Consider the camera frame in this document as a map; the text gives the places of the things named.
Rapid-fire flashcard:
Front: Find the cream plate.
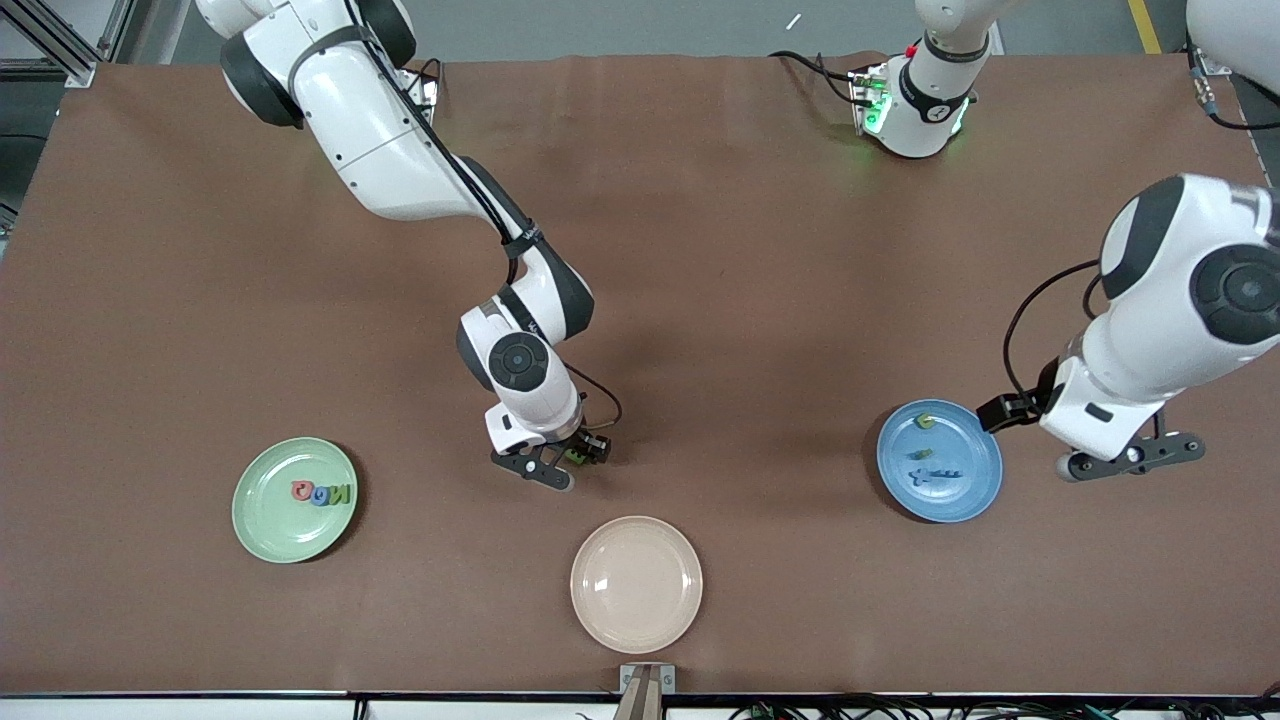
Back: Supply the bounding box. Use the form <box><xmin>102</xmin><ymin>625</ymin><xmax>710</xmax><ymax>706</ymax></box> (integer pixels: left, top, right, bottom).
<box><xmin>570</xmin><ymin>515</ymin><xmax>704</xmax><ymax>655</ymax></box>

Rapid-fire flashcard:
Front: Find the brown table mat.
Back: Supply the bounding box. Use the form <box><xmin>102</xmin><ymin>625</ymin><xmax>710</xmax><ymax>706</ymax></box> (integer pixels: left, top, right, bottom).
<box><xmin>0</xmin><ymin>52</ymin><xmax>1280</xmax><ymax>696</ymax></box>

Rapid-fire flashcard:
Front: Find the aluminium frame profile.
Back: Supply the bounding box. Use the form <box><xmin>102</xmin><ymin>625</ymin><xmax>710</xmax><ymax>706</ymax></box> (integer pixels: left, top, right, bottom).
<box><xmin>0</xmin><ymin>0</ymin><xmax>136</xmax><ymax>89</ymax></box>

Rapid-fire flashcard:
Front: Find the aluminium camera stand bracket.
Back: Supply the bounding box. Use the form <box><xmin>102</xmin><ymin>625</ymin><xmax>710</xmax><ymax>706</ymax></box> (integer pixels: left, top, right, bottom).
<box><xmin>619</xmin><ymin>663</ymin><xmax>676</xmax><ymax>720</ymax></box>

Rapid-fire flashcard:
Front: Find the white table edge rail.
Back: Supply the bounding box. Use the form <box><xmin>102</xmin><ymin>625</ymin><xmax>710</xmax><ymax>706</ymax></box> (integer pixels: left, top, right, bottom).
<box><xmin>0</xmin><ymin>690</ymin><xmax>1280</xmax><ymax>720</ymax></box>

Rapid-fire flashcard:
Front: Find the blue plate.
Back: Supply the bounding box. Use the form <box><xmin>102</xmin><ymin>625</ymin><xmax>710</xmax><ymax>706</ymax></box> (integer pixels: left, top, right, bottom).
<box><xmin>877</xmin><ymin>399</ymin><xmax>1003</xmax><ymax>524</ymax></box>

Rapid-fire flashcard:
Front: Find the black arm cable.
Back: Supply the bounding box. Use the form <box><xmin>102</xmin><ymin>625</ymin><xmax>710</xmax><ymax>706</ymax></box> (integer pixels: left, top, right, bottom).
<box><xmin>1003</xmin><ymin>48</ymin><xmax>1280</xmax><ymax>401</ymax></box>
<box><xmin>340</xmin><ymin>0</ymin><xmax>623</xmax><ymax>436</ymax></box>

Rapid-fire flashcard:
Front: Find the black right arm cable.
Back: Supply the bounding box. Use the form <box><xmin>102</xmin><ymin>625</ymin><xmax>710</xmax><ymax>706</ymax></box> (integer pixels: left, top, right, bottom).
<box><xmin>340</xmin><ymin>0</ymin><xmax>623</xmax><ymax>436</ymax></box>

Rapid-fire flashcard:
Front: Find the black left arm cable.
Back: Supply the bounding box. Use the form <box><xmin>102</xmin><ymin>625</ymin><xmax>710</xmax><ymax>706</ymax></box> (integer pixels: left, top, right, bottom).
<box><xmin>1003</xmin><ymin>48</ymin><xmax>1280</xmax><ymax>401</ymax></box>

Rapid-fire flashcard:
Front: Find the green plate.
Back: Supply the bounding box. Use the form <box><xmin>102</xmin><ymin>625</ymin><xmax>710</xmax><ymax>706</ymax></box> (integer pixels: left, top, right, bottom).
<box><xmin>232</xmin><ymin>437</ymin><xmax>359</xmax><ymax>564</ymax></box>

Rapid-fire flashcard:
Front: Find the black cable bundle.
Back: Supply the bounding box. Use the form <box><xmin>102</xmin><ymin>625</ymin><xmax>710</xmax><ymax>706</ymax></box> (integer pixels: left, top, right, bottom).
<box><xmin>730</xmin><ymin>683</ymin><xmax>1280</xmax><ymax>720</ymax></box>

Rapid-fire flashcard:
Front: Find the black left base cable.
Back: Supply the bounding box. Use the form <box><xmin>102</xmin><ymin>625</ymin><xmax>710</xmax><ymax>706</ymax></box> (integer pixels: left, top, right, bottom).
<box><xmin>768</xmin><ymin>50</ymin><xmax>861</xmax><ymax>106</ymax></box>

